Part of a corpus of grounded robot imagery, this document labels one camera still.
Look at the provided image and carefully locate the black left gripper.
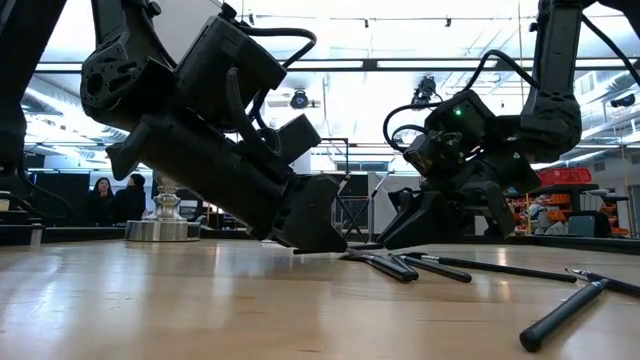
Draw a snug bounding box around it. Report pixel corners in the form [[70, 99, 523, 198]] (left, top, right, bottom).
[[107, 117, 349, 254]]

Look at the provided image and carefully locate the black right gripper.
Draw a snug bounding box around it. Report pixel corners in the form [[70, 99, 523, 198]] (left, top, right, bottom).
[[377, 144, 542, 251]]

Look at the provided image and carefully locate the clear acrylic brush organizer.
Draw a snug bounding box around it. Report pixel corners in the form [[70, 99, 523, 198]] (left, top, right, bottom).
[[332, 195, 375, 246]]

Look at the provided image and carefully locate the white partition panel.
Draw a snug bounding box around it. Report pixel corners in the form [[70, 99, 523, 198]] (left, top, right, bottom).
[[367, 172, 401, 236]]

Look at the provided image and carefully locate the large red storage bin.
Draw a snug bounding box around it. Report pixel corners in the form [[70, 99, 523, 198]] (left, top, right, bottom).
[[537, 167, 594, 188]]

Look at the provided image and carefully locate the white shade silver table lamp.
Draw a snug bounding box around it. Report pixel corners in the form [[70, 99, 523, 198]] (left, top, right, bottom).
[[124, 0, 225, 243]]

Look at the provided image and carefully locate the person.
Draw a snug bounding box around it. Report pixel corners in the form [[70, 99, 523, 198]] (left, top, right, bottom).
[[86, 175, 116, 227], [112, 172, 148, 225]]

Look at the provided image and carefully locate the black stand frame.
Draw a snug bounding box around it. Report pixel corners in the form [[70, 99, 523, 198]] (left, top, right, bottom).
[[319, 136, 351, 241]]

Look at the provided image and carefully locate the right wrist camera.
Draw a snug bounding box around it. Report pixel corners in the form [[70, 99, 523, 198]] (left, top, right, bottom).
[[402, 128, 471, 177]]

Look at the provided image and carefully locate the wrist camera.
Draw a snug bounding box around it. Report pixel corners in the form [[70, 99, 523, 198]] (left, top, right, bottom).
[[257, 113, 323, 174], [402, 128, 471, 177]]

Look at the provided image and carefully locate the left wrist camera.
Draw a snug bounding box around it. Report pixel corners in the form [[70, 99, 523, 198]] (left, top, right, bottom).
[[257, 113, 323, 174]]

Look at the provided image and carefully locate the black overhead camera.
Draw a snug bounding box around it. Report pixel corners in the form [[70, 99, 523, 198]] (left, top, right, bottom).
[[409, 74, 445, 112]]

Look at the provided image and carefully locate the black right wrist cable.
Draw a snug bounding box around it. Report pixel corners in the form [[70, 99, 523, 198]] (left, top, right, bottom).
[[382, 48, 541, 154]]

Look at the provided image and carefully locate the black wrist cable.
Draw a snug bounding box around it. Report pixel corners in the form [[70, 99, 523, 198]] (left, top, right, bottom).
[[382, 48, 541, 154], [234, 25, 319, 136]]

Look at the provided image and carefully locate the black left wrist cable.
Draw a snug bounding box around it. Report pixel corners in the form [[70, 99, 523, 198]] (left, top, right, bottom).
[[234, 25, 319, 136]]

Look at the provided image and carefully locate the black aluminium table frame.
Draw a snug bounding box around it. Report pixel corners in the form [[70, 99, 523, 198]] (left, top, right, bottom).
[[0, 223, 640, 257]]

